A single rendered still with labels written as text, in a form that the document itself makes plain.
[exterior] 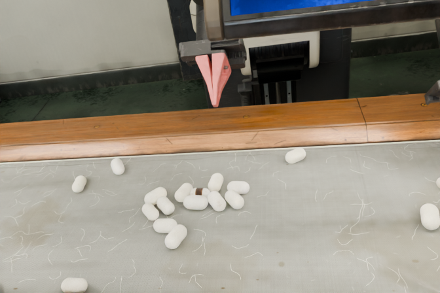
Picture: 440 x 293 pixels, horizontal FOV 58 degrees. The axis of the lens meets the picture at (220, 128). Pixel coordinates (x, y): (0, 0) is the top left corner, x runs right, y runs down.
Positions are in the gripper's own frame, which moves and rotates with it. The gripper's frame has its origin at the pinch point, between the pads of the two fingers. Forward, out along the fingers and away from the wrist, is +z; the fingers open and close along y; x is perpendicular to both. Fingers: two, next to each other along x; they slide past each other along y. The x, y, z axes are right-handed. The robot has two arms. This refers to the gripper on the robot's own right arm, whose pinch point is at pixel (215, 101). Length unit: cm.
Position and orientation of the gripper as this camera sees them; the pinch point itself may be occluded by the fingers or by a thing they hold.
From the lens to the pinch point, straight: 62.4
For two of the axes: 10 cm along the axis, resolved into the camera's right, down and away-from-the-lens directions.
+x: 1.8, 2.5, 9.5
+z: 0.3, 9.6, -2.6
